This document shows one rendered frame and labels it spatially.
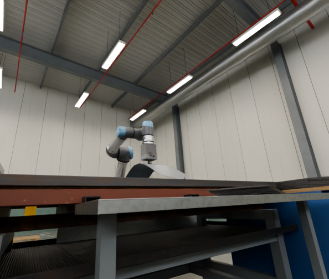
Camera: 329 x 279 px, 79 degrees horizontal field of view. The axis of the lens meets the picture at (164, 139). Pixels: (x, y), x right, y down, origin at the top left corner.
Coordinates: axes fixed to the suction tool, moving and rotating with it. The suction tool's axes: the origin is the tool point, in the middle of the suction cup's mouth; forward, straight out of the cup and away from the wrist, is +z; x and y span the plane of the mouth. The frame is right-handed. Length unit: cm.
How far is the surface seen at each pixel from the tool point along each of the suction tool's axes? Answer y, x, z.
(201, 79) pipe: 551, 343, -491
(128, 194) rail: -35, -33, 19
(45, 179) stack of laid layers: -63, -29, 14
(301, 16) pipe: 540, -43, -485
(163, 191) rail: -18.4, -34.9, 18.2
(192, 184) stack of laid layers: -1.8, -37.2, 15.0
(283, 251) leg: 64, -46, 54
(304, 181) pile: 74, -64, 14
